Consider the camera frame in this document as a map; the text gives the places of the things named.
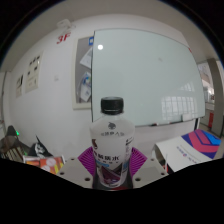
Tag dark wooden chair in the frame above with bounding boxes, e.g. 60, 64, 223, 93
0, 125, 31, 164

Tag grey pin board with papers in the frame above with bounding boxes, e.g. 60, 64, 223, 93
72, 35, 95, 111

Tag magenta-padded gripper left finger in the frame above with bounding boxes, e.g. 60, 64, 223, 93
54, 146, 99, 190

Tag white wall-mounted device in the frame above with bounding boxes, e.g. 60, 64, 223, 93
56, 18, 77, 31

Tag small white wall poster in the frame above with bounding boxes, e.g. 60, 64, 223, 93
15, 73, 25, 99

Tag red floor number sign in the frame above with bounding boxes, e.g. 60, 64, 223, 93
55, 31, 72, 45

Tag blue white cardboard box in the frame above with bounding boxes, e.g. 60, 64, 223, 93
152, 128, 223, 174

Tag white-labelled drink bottle black cap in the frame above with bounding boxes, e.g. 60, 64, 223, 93
89, 96, 136, 191

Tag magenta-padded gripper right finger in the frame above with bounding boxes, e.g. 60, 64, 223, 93
128, 146, 169, 190

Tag large glass whiteboard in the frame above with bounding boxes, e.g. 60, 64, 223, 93
90, 28, 207, 127

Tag large white wall poster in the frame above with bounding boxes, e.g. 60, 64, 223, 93
24, 51, 45, 94

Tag orange colourful picture book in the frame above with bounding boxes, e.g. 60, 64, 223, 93
22, 154, 66, 176

